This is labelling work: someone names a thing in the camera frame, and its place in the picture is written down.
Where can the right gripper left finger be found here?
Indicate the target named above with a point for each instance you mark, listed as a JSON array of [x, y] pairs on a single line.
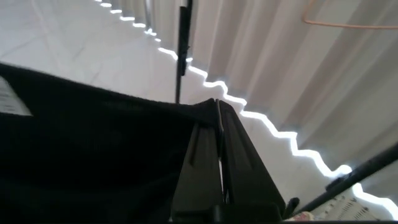
[[202, 180]]

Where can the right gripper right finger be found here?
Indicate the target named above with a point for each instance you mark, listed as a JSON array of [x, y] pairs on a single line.
[[245, 174]]

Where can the black short-sleeved shirt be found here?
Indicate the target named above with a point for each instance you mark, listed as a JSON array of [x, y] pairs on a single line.
[[93, 149]]

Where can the black clothes rack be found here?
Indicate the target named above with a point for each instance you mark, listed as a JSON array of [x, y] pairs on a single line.
[[183, 37]]

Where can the pink clothes hanger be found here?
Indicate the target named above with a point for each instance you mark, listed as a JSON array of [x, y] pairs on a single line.
[[342, 25]]

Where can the white curtain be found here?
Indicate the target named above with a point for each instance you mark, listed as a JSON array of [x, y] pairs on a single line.
[[295, 77]]

